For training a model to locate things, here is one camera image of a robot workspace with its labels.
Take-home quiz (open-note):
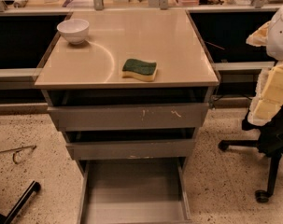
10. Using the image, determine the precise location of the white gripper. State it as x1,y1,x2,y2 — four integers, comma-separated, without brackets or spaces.
246,5,283,126

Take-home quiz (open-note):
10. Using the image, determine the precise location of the green and yellow sponge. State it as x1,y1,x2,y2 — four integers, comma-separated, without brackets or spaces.
121,59,157,82

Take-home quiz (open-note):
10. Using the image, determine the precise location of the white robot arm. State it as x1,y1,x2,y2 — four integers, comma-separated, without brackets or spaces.
246,5,283,126

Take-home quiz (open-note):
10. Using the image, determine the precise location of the grey top drawer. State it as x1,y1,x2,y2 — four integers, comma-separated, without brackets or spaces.
48,103,208,132

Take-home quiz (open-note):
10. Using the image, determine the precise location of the grey middle drawer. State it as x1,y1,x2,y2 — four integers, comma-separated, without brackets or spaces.
66,139,195,160

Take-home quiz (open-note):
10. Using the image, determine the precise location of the grey drawer cabinet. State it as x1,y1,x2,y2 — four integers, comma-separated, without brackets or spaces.
35,9,218,224

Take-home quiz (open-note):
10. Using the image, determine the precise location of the grey open bottom drawer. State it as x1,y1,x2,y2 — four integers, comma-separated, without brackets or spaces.
76,158,191,224

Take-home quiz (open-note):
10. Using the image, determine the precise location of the black office chair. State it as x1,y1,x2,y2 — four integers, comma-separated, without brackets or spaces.
218,106,283,203

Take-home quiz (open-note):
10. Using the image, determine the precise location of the white ceramic bowl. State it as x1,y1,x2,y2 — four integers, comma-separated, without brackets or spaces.
57,19,90,44

